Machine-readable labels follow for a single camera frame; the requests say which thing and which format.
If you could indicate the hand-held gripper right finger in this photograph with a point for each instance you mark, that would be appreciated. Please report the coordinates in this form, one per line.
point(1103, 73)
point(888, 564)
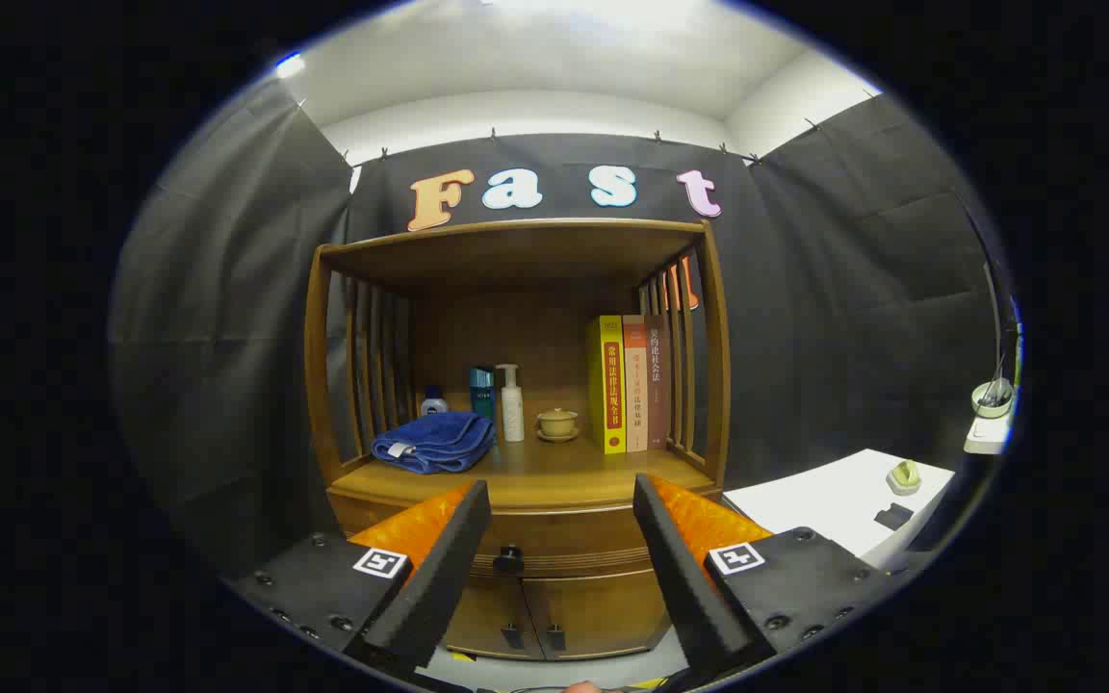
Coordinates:
point(680, 577)

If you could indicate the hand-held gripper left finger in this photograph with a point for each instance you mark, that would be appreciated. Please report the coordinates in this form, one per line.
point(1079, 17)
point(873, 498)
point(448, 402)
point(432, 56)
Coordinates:
point(439, 577)

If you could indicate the wooden drawer with black knob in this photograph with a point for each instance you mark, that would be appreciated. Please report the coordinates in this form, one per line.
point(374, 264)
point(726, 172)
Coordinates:
point(564, 539)

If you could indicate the wooden cabinet door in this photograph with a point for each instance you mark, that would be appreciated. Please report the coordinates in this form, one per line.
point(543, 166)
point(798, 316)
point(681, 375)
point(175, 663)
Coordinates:
point(603, 606)
point(487, 616)

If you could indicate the wooden countertop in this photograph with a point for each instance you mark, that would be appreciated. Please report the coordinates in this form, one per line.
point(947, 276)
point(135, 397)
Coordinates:
point(564, 472)

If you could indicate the white side cabinet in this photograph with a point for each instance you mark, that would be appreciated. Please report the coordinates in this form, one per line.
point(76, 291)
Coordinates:
point(824, 500)

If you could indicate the wooden cabinet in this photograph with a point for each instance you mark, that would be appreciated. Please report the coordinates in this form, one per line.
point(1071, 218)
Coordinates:
point(516, 255)

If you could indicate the folded blue towel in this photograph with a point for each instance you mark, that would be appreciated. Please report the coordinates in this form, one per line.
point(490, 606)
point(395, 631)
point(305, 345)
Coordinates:
point(434, 443)

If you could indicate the small white blue-capped bottle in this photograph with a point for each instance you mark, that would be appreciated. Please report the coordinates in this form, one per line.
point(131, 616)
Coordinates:
point(433, 404)

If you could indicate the white pump bottle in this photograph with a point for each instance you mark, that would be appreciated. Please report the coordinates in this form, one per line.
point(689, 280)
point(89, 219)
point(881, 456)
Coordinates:
point(512, 414)

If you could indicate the blue glass bottle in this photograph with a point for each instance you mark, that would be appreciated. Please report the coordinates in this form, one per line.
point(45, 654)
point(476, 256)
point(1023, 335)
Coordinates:
point(482, 395)

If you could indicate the brown book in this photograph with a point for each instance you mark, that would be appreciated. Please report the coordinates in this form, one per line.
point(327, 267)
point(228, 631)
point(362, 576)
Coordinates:
point(657, 385)

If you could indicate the yellow lidded tea cup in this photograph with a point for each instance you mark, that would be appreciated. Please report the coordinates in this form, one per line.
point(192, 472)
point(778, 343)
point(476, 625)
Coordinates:
point(557, 423)

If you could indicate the beige book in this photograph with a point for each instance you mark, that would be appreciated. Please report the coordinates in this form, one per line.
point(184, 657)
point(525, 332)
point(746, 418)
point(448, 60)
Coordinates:
point(635, 385)

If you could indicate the yellow book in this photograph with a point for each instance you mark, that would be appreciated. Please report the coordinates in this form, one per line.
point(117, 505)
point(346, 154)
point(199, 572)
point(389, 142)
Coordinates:
point(609, 385)

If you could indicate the small black flat item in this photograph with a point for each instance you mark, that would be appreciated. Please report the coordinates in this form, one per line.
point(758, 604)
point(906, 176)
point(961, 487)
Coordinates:
point(893, 517)

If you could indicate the pale green tape dispenser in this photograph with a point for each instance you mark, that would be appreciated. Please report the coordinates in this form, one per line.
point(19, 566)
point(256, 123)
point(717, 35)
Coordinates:
point(904, 477)

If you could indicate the round white holder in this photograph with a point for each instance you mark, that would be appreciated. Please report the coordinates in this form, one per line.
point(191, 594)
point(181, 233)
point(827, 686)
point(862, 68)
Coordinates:
point(992, 399)

